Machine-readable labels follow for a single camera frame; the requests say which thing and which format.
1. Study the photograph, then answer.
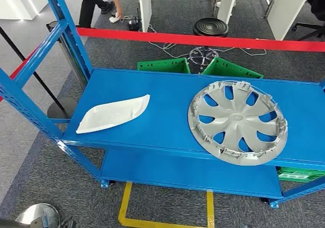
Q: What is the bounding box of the grey plastic wheel hubcap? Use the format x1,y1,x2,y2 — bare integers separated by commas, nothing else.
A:
188,80,289,167

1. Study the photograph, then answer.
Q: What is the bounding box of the blue metal shelf rack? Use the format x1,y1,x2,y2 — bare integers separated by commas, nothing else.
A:
0,0,325,210

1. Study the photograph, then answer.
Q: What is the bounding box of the white plastic car part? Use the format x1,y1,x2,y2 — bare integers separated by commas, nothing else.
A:
75,94,151,135

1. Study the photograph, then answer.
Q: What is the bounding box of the green plastic crate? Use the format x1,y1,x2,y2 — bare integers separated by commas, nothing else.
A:
136,57,191,75
201,56,264,79
277,167,325,183

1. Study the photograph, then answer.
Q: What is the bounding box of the red barrier belt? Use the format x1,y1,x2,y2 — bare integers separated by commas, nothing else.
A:
77,27,325,53
0,46,38,103

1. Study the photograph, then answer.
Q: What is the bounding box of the black power adapter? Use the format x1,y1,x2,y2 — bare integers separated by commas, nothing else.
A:
128,18,142,31

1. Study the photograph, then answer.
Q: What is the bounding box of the black round stool seat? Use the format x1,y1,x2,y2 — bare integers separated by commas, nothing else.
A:
192,17,229,38

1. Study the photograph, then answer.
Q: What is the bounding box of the white desk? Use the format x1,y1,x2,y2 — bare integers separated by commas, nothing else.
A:
255,0,315,41
136,0,240,33

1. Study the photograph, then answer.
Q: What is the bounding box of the black stanchion with round base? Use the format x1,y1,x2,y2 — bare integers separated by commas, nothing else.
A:
0,26,78,120

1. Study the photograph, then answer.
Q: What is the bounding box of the person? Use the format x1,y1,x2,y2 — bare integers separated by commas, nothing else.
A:
68,0,124,28

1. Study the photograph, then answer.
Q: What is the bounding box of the white cabinet block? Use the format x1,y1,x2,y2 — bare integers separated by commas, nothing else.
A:
0,0,49,20

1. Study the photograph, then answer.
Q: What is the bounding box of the black office chair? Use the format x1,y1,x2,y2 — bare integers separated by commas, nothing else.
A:
292,0,325,42

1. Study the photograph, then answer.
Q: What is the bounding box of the chrome stanchion post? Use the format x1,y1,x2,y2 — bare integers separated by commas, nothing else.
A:
46,20,88,89

